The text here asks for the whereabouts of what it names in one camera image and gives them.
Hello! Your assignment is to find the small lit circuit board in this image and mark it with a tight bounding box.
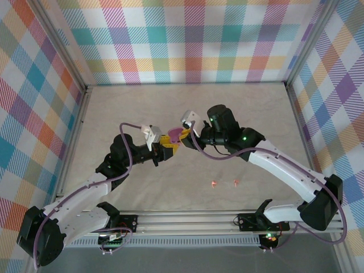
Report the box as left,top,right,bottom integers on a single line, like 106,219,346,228
260,232,279,244

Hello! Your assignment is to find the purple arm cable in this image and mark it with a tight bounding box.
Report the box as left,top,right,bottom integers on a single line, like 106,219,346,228
191,121,348,253
33,122,144,270

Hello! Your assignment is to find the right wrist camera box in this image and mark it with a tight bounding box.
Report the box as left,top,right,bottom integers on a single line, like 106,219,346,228
180,110,203,136

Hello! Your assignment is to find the purple oval earbud case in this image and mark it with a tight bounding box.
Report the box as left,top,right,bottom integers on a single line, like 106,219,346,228
167,127,184,144

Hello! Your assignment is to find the green circuit board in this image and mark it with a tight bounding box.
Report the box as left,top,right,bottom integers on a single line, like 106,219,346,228
97,231,127,248

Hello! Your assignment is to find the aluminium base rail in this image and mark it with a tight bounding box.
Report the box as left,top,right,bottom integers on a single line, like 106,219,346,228
55,209,344,235

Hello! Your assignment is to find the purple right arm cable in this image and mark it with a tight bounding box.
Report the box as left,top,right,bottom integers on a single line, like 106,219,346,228
191,121,348,253

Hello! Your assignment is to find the aluminium frame post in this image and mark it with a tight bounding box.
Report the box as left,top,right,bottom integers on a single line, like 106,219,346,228
31,0,93,94
284,0,342,88

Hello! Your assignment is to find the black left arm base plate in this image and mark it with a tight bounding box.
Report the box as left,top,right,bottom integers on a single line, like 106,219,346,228
118,214,139,234

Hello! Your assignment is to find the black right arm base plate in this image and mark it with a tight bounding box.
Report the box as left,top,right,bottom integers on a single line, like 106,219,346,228
237,213,291,233

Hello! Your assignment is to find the grey slotted cable duct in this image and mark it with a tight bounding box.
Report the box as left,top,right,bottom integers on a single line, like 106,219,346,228
68,237,262,249

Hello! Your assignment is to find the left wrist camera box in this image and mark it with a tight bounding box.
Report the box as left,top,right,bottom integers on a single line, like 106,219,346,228
141,124,163,152

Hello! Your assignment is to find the aluminium side rail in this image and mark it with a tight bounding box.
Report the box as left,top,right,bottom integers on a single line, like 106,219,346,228
286,82,353,273
51,86,93,200

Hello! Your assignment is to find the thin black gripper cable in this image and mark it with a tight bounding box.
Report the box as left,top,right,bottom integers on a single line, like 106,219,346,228
213,144,245,160

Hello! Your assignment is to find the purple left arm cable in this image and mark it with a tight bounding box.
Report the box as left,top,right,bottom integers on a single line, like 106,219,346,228
33,122,144,270

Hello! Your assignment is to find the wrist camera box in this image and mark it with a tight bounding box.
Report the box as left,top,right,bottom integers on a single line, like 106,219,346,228
141,124,163,152
180,110,203,136

